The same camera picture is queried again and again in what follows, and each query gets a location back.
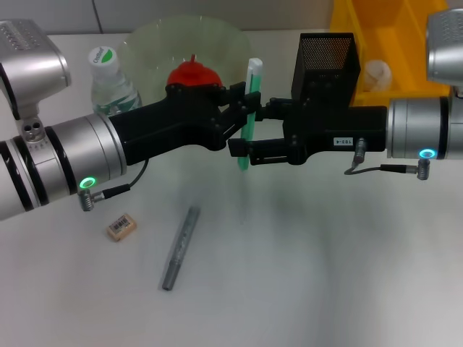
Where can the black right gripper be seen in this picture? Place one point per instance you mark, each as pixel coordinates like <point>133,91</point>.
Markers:
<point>325,130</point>

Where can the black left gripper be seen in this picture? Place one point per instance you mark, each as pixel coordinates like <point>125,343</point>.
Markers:
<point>173,123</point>

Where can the green pen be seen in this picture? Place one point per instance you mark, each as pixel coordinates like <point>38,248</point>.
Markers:
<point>253,79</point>

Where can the orange fruit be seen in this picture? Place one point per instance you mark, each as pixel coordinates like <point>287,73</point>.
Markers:
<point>191,74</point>

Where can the green label water bottle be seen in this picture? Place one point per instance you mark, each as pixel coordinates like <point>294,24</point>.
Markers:
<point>112,86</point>

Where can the black mesh pen holder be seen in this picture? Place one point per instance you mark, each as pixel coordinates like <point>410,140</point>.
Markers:
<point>325,61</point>

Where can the grey pen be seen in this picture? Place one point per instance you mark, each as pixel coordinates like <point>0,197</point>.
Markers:
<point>182,246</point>

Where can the tan eraser with barcode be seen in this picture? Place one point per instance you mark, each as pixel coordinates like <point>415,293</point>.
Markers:
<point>121,227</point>

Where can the pale green glass bowl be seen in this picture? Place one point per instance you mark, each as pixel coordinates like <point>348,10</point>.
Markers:
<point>152,54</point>

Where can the yellow plastic bin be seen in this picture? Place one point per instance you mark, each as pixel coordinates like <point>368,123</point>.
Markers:
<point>398,36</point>

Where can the right wrist camera housing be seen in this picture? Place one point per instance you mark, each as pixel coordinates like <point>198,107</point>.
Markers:
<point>445,47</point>

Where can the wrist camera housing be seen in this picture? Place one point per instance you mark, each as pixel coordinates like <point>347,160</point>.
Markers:
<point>32,65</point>
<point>445,47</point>

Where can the left wrist camera housing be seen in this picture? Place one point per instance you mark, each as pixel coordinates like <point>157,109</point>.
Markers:
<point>32,65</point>

